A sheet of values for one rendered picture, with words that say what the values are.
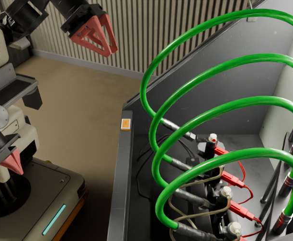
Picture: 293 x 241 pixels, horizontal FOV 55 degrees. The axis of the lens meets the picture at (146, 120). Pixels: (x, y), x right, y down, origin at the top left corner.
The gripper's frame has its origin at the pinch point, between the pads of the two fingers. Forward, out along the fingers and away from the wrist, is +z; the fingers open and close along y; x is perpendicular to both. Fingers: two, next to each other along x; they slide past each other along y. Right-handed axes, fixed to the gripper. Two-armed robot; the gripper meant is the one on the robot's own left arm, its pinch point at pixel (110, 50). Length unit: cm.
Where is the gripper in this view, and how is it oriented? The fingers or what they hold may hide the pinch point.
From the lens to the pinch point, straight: 61.2
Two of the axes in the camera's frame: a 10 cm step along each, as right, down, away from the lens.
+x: -7.5, 5.4, 3.9
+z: 6.4, 7.4, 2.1
